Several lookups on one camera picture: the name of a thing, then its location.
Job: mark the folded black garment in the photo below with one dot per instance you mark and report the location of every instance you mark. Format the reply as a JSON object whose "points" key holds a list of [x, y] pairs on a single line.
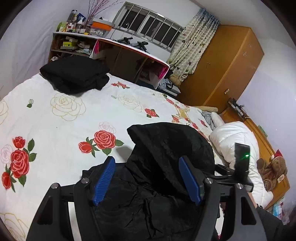
{"points": [[76, 74]]}

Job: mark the wooden shelf unit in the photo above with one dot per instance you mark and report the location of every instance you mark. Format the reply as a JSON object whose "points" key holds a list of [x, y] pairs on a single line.
{"points": [[65, 44]]}

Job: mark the wooden headboard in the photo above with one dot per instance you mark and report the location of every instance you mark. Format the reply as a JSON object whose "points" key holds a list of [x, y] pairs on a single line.
{"points": [[265, 150]]}

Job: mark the white duvet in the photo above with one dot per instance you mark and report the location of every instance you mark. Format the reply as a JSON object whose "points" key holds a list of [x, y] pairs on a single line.
{"points": [[234, 141]]}

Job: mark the patterned cream curtain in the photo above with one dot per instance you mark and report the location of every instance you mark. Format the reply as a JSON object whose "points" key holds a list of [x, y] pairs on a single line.
{"points": [[192, 43]]}

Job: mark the barred window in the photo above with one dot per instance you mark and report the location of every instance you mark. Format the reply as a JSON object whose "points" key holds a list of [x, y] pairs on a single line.
{"points": [[148, 25]]}

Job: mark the dried branch bouquet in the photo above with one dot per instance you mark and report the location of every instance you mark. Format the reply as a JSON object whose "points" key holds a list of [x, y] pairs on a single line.
{"points": [[97, 6]]}

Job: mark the orange wooden wardrobe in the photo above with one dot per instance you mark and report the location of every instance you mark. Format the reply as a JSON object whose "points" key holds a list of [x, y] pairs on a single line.
{"points": [[224, 70]]}

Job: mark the pile of clothes by desk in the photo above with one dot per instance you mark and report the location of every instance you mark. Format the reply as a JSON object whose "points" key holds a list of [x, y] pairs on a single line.
{"points": [[170, 85]]}

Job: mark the white rose print blanket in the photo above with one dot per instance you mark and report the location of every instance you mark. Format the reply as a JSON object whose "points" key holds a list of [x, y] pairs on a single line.
{"points": [[48, 136]]}

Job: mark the white topped wooden desk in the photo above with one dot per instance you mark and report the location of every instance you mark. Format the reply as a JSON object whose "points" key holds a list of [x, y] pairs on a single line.
{"points": [[129, 63]]}

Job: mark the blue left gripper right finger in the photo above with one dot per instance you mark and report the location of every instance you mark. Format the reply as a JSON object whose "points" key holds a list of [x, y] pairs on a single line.
{"points": [[192, 178]]}

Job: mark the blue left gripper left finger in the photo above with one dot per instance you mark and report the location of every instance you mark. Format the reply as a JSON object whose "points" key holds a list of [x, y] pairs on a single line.
{"points": [[101, 179]]}

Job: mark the brown teddy bear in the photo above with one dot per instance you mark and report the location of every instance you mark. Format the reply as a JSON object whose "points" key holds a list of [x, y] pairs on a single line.
{"points": [[272, 172]]}

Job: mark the orange lidded plastic box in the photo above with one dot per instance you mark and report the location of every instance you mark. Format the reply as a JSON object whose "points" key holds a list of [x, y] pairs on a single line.
{"points": [[100, 27]]}

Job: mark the black hooded puffer jacket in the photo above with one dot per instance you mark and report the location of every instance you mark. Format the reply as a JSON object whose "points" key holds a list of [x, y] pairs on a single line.
{"points": [[147, 198]]}

